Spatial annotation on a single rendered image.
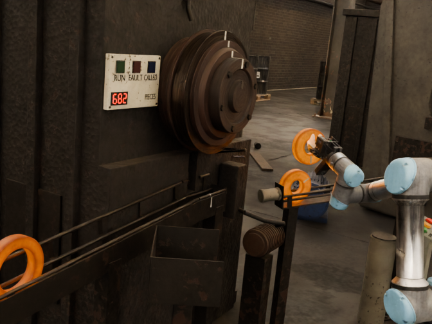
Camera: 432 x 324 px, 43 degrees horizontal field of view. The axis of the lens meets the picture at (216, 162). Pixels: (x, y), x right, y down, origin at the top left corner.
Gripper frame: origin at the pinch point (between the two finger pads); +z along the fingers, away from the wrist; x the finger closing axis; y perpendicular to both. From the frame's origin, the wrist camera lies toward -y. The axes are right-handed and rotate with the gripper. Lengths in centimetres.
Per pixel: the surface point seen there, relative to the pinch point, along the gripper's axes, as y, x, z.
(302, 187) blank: -23.0, -3.3, 0.5
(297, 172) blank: -16.0, 0.3, 1.8
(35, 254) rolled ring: -9, 116, -54
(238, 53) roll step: 35, 40, 5
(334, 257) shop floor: -110, -83, 53
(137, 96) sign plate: 20, 80, -7
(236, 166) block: -14.3, 29.4, 4.8
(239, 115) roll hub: 13.4, 38.4, -4.8
